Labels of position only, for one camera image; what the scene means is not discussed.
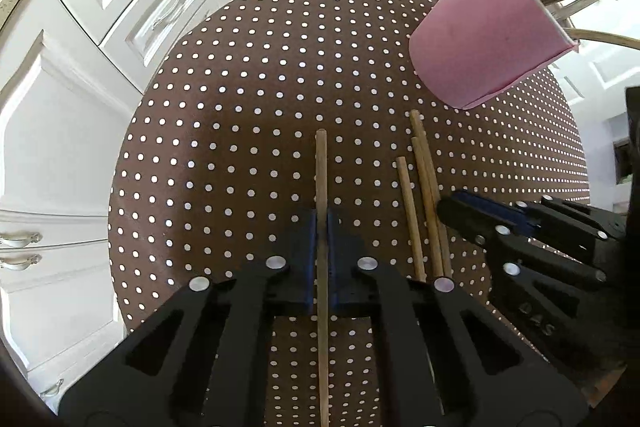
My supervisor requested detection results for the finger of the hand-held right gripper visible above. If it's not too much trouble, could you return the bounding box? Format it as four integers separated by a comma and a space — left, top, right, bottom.
452, 189, 627, 266
436, 196, 609, 359

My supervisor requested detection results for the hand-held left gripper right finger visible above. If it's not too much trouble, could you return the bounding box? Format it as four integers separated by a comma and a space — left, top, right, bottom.
326, 209, 588, 427

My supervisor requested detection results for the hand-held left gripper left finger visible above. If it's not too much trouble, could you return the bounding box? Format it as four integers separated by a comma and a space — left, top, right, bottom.
59, 208, 321, 427

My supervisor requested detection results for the thin wooden chopstick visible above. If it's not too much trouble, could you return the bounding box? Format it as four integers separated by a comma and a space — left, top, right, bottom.
396, 157, 427, 281
314, 129, 332, 427
408, 109, 454, 280
411, 137, 444, 279

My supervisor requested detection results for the pink cup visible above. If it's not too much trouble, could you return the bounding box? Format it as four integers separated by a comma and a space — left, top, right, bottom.
407, 0, 581, 110

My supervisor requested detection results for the brown dotted tablecloth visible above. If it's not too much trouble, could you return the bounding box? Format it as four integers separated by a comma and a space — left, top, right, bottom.
107, 0, 591, 427

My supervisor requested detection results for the cream base cabinet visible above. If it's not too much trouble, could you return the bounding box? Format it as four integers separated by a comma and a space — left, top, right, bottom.
0, 0, 271, 403

